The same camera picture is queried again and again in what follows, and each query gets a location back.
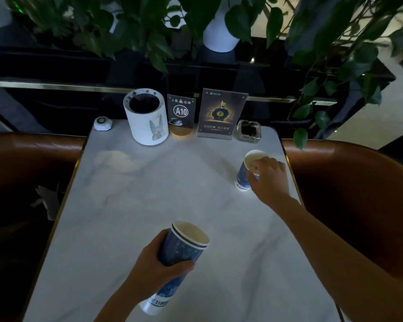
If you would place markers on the person's right hand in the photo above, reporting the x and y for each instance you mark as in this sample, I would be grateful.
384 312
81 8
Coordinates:
272 182

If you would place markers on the person's left hand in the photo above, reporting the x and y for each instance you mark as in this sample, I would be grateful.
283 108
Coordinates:
144 268

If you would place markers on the person's left thumb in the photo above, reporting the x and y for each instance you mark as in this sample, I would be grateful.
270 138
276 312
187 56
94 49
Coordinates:
179 268

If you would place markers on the person's right thumb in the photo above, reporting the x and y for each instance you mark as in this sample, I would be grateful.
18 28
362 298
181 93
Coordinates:
253 177

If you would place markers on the single blue paper cup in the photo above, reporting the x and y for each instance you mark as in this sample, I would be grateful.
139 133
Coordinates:
243 179

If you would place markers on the nested blue paper cups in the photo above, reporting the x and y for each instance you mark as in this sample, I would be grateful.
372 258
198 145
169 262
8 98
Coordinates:
181 248

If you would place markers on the person's left forearm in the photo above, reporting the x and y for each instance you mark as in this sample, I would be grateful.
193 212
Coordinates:
124 306

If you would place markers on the person's right forearm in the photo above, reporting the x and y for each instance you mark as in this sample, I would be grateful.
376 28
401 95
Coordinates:
335 258

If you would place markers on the square glass ashtray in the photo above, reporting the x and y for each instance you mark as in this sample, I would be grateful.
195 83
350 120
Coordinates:
249 131

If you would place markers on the clear acrylic advert stand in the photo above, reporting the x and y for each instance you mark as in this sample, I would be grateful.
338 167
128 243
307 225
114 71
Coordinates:
221 113

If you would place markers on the round wooden sign base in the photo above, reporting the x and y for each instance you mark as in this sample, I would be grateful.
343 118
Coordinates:
182 134

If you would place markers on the black table number sign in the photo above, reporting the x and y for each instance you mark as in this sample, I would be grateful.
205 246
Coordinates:
181 112

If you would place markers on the brown leather seat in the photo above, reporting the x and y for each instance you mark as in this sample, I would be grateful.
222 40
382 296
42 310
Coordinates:
27 154
356 184

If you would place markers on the white rabbit print canister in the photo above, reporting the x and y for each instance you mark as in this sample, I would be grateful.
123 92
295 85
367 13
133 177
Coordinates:
147 127

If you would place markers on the white plant vase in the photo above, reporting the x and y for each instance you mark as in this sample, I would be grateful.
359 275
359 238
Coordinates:
218 38

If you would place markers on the crumpled white paper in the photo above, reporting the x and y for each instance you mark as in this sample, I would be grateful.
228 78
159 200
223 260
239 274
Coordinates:
47 202

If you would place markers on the white hexagonal call button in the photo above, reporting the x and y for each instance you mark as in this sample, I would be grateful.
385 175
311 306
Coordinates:
103 124

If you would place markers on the green leafy plant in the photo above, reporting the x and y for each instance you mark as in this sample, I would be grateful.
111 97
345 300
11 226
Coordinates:
97 20
322 26

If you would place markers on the gold metal rail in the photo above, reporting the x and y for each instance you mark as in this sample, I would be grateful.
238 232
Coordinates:
53 85

